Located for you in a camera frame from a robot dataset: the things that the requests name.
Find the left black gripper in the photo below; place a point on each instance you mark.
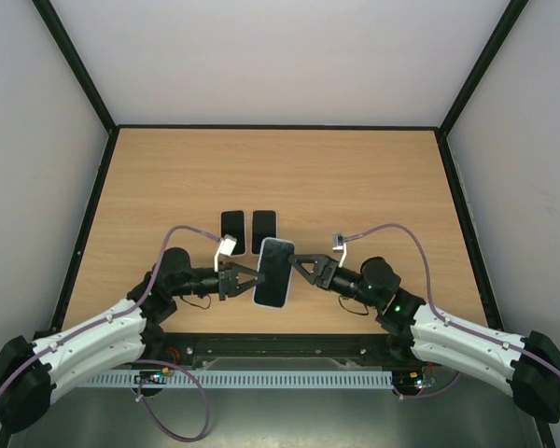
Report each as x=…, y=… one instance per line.
x=230, y=287

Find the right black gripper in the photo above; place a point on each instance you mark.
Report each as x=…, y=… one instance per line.
x=327, y=272

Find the light blue phone case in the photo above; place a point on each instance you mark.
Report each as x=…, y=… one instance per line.
x=287, y=289

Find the dark red phone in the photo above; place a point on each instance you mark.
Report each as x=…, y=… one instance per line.
x=265, y=226

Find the black screen phone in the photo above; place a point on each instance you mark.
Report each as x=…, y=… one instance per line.
x=233, y=231

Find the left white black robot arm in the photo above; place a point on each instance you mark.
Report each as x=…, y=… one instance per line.
x=34, y=375

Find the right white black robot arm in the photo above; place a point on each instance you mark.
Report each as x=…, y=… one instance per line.
x=526, y=368

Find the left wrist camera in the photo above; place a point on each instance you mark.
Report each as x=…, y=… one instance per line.
x=225, y=248

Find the white slotted cable duct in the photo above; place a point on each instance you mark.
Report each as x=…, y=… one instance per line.
x=364, y=380

